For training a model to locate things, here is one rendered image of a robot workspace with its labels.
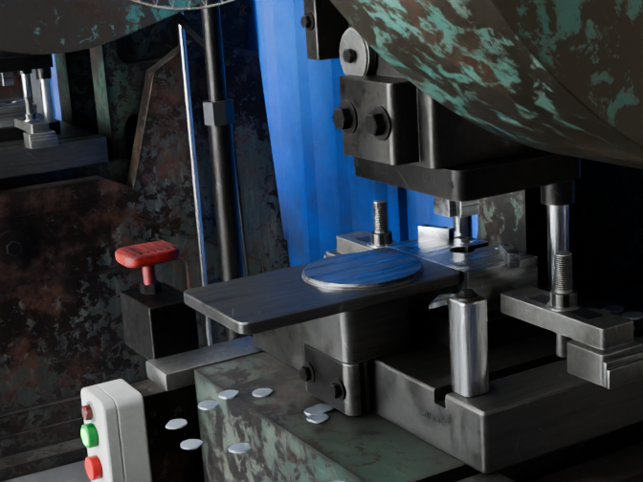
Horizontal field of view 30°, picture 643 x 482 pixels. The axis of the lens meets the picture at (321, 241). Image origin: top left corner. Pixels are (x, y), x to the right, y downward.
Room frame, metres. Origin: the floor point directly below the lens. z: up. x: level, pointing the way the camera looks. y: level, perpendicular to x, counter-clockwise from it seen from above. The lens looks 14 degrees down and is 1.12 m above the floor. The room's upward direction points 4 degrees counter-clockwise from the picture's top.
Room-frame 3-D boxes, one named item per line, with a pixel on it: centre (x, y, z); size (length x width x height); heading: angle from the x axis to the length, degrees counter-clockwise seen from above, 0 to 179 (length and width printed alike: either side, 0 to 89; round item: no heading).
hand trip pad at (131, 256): (1.41, 0.21, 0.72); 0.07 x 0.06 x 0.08; 120
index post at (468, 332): (1.03, -0.13, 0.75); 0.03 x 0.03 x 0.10; 30
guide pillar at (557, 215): (1.20, -0.24, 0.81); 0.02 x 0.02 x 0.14
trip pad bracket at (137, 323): (1.40, 0.20, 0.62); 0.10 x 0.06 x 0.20; 30
